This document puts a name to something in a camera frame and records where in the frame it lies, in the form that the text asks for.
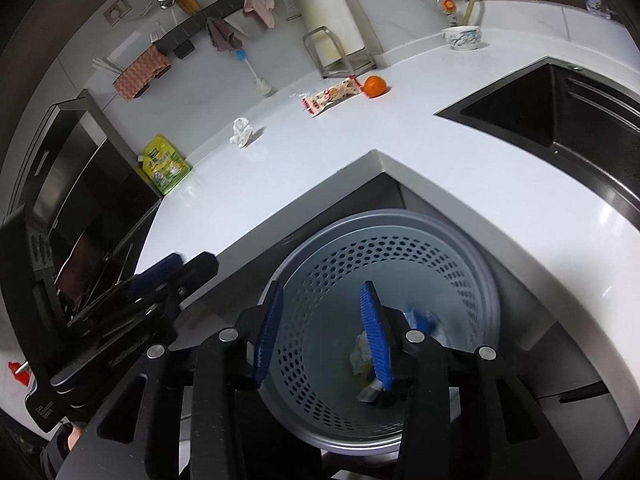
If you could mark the white straws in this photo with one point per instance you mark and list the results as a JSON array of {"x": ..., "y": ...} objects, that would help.
[{"x": 107, "y": 66}]

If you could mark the black kitchen sink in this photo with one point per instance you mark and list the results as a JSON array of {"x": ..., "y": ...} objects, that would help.
[{"x": 590, "y": 120}]

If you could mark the grey perforated trash bin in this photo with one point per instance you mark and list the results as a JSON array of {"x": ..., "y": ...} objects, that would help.
[{"x": 325, "y": 310}]

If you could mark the red object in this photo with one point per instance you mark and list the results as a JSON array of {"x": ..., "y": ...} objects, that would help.
[{"x": 17, "y": 371}]

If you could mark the orange wavy sponge cloth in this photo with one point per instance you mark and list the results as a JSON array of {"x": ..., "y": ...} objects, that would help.
[{"x": 140, "y": 75}]

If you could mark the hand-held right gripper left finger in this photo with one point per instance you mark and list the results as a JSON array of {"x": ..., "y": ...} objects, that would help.
[{"x": 267, "y": 335}]

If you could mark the crumpled white tissue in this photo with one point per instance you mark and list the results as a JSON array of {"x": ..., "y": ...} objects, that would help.
[{"x": 241, "y": 132}]

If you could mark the printed glass mug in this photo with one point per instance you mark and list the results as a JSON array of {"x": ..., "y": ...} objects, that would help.
[{"x": 597, "y": 2}]

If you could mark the white wall socket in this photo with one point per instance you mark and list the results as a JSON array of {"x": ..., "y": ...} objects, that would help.
[{"x": 117, "y": 11}]

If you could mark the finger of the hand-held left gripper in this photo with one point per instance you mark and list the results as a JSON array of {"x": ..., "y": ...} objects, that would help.
[
  {"x": 200, "y": 266},
  {"x": 155, "y": 269}
]

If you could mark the pink cloth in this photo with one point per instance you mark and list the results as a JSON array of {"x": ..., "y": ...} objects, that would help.
[{"x": 261, "y": 5}]

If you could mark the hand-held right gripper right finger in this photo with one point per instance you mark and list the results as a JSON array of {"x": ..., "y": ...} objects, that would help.
[{"x": 377, "y": 340}]

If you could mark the black integrated stove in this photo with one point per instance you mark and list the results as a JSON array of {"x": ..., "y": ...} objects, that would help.
[{"x": 75, "y": 160}]

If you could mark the white wrapper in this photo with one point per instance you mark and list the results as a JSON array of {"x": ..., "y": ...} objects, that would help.
[{"x": 359, "y": 357}]

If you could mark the white cutting board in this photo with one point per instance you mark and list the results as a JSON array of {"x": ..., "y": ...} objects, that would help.
[{"x": 335, "y": 5}]

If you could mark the orange fruit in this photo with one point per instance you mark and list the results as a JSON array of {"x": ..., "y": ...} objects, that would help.
[{"x": 375, "y": 86}]

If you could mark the yellow green pouch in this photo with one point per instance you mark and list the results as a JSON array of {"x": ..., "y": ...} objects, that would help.
[{"x": 165, "y": 165}]

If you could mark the blue patterned bowl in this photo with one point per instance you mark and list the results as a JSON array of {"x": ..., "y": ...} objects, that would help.
[{"x": 462, "y": 39}]

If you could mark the metal board rack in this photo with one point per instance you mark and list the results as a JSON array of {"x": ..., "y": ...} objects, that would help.
[{"x": 350, "y": 67}]

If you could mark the brown cloth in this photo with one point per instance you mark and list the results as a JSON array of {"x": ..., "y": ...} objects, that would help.
[{"x": 220, "y": 35}]

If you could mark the blue white bottle brush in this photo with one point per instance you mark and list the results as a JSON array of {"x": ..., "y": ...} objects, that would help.
[{"x": 265, "y": 90}]

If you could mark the printed snack wrapper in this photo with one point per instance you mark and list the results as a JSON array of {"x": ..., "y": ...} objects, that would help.
[{"x": 330, "y": 95}]

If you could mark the black wall rail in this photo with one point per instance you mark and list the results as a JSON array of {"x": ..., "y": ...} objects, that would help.
[{"x": 215, "y": 10}]

